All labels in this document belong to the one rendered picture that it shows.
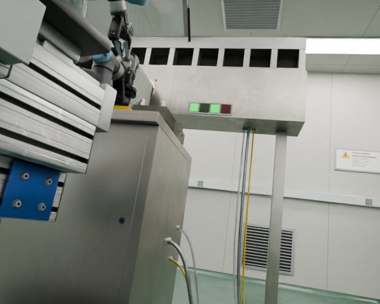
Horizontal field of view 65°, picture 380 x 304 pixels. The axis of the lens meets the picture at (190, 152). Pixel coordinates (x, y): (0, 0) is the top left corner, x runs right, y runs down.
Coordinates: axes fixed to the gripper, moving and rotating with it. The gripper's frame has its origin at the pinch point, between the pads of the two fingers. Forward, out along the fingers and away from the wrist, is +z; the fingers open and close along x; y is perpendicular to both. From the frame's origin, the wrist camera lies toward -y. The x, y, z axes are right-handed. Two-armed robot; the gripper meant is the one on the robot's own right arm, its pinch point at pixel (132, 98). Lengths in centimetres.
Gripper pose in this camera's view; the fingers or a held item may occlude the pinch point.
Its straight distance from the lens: 148.4
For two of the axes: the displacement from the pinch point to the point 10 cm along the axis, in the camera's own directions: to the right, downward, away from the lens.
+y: 1.3, -9.6, 2.4
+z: 1.8, 2.7, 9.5
